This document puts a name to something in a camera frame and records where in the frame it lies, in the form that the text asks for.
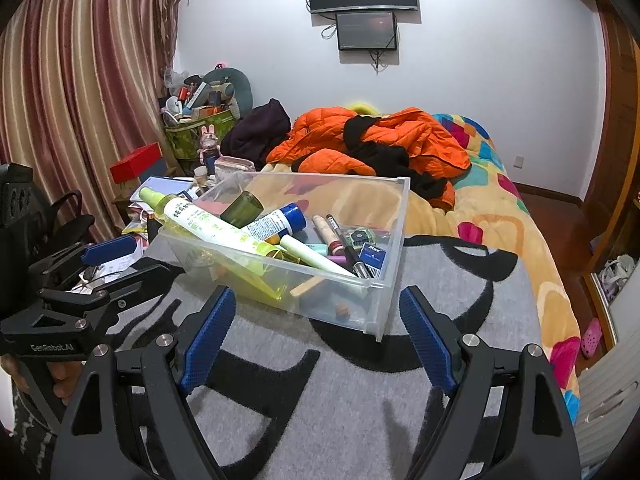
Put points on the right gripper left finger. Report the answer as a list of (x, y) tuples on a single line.
[(98, 439)]

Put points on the small black wall monitor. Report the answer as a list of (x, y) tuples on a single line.
[(366, 31)]

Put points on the dark purple clothing pile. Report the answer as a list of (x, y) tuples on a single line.
[(257, 134)]

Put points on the rabbit figurine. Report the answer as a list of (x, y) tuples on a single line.
[(208, 148)]

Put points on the grey neck pillow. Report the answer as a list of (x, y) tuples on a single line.
[(234, 87)]

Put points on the orange puffer jacket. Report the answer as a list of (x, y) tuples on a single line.
[(380, 145)]

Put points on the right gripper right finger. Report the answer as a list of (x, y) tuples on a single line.
[(535, 438)]

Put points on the pink purple pen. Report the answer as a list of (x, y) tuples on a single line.
[(341, 260)]

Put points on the red box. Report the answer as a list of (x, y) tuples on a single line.
[(135, 163)]

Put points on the brown wooden door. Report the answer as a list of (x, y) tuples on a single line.
[(615, 178)]

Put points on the clear plastic storage box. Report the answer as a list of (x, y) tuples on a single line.
[(368, 210)]

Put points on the pale green slim tube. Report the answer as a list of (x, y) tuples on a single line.
[(308, 256)]

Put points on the yellow-green spray bottle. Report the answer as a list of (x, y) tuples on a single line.
[(185, 218)]

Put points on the white blue-capped cream tube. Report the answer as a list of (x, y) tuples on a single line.
[(287, 220)]

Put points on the green storage basket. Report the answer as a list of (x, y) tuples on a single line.
[(184, 138)]

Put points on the pink quilted pouch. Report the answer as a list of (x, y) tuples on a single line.
[(230, 165)]

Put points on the small blue box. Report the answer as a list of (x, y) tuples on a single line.
[(373, 258)]

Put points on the beige red-banded tube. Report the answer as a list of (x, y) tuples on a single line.
[(329, 237)]

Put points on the mint green small tube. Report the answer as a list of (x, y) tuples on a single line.
[(321, 249)]

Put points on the blue notebook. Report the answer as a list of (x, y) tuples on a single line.
[(162, 185)]

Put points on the colourful yellow bed quilt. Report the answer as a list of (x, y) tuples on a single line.
[(479, 203)]

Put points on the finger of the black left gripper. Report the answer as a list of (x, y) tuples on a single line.
[(147, 279), (110, 249)]

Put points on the striped red curtain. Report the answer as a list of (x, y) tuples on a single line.
[(81, 83)]

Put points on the yellow transparent flat pouch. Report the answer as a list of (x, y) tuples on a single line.
[(246, 281)]

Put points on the black silver pen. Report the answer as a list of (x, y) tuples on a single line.
[(352, 257)]

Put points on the dark green pump bottle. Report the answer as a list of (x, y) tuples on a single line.
[(245, 209)]

